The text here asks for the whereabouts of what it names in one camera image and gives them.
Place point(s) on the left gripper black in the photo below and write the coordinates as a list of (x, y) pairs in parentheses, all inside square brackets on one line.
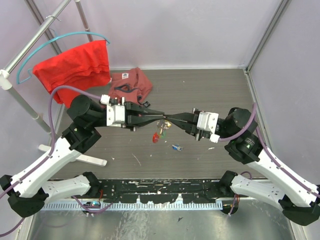
[(133, 111)]

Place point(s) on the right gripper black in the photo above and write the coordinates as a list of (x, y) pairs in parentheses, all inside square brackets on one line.
[(190, 128)]

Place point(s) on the metal key organizer red handle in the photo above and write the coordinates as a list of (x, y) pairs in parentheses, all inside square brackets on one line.
[(161, 129)]

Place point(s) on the blue tag key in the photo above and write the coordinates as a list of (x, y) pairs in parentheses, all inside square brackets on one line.
[(177, 147)]

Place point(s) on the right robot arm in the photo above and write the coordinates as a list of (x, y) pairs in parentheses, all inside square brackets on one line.
[(295, 197)]

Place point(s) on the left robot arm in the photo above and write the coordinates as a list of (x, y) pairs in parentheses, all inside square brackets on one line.
[(29, 190)]

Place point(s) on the dusty red shirt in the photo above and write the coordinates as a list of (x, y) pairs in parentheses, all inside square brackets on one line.
[(131, 84)]

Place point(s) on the bright red cloth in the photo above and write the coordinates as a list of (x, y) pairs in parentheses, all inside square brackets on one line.
[(83, 67)]

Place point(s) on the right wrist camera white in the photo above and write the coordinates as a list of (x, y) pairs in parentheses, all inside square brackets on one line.
[(206, 125)]

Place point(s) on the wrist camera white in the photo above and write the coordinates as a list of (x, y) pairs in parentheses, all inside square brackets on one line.
[(206, 125), (115, 110)]

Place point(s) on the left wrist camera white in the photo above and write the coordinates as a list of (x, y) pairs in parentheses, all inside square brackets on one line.
[(115, 110)]

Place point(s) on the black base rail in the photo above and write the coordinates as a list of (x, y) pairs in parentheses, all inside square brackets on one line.
[(159, 191)]

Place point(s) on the aluminium frame post right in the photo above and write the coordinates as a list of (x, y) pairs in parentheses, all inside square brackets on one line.
[(280, 10)]

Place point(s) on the grey slotted cable duct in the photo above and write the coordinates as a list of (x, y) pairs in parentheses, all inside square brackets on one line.
[(175, 206)]

